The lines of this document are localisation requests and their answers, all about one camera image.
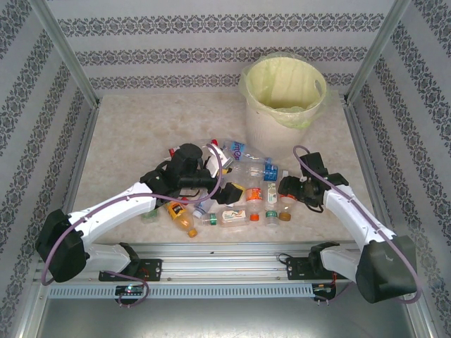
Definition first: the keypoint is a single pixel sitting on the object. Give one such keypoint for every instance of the aluminium left side rail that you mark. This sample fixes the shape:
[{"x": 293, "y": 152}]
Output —
[{"x": 86, "y": 141}]

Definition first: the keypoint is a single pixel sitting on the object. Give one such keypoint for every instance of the water bottle blue label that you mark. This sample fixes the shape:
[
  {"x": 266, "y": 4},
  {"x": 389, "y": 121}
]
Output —
[{"x": 271, "y": 172}]

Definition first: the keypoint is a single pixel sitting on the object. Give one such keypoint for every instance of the white plastic bin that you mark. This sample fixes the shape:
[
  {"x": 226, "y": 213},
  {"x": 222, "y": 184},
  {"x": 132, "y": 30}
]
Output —
[{"x": 267, "y": 137}]

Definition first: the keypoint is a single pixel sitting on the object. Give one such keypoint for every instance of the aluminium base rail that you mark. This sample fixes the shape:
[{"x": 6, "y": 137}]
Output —
[{"x": 225, "y": 264}]

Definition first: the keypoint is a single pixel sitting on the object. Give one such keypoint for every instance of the small circuit board green light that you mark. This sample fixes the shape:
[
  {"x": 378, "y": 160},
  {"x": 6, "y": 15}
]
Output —
[{"x": 128, "y": 289}]

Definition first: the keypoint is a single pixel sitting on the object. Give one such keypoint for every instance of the orange juice bottle black label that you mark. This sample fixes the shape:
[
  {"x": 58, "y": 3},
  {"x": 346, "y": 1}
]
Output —
[{"x": 183, "y": 220}]

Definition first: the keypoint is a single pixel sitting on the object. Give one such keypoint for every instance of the grey metal base sheet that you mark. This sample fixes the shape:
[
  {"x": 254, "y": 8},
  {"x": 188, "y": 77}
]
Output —
[{"x": 225, "y": 320}]

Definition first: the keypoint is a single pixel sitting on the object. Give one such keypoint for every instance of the clear bottle cream label green band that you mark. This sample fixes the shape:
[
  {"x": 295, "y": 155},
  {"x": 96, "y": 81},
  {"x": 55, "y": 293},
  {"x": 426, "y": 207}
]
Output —
[{"x": 232, "y": 216}]

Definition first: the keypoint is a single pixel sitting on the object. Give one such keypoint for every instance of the aluminium right frame post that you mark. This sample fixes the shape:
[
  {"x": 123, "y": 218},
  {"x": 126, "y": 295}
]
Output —
[{"x": 377, "y": 49}]

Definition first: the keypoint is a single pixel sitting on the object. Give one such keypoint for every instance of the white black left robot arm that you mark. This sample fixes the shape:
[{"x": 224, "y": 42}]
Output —
[{"x": 105, "y": 211}]

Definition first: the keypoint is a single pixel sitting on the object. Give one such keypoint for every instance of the yellow-green bin liner bag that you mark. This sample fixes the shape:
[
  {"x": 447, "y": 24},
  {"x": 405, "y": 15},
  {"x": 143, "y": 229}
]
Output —
[{"x": 282, "y": 84}]

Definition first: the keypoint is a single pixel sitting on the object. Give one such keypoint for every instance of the crushed bottle green label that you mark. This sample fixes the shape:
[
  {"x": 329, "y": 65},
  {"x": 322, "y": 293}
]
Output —
[{"x": 151, "y": 215}]

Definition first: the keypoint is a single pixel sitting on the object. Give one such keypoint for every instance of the clear bottle blue purple print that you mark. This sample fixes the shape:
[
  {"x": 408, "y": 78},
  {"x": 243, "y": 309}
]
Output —
[{"x": 239, "y": 149}]

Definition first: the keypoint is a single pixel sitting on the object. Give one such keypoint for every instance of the aluminium left frame post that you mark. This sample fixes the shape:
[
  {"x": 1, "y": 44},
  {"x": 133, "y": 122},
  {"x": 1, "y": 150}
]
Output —
[{"x": 63, "y": 49}]

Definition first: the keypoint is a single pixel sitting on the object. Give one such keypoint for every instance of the aluminium frame post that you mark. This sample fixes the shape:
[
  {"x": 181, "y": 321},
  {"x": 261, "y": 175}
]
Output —
[
  {"x": 377, "y": 49},
  {"x": 63, "y": 49}
]

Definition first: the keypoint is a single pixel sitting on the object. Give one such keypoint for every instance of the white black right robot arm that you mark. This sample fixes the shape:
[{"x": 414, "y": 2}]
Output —
[{"x": 352, "y": 218}]

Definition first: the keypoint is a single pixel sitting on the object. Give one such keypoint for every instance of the clear bottle green white label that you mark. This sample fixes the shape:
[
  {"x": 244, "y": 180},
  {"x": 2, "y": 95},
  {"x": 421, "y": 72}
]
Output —
[{"x": 271, "y": 193}]

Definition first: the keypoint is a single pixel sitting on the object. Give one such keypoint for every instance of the clear bottle orange cap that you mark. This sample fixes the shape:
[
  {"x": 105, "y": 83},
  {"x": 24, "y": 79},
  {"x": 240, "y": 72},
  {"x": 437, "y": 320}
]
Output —
[{"x": 286, "y": 208}]

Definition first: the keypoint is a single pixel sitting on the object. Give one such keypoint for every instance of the aluminium right side rail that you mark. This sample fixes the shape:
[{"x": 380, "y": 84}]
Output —
[{"x": 363, "y": 141}]

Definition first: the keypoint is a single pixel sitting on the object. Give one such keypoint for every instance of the clear bottle orange label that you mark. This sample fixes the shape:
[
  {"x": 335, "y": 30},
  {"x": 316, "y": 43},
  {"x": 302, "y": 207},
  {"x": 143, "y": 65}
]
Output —
[{"x": 253, "y": 194}]

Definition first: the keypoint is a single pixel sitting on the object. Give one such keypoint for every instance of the small clear bottle pale cap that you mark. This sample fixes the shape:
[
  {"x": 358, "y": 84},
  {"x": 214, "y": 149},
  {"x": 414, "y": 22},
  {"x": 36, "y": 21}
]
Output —
[{"x": 199, "y": 211}]

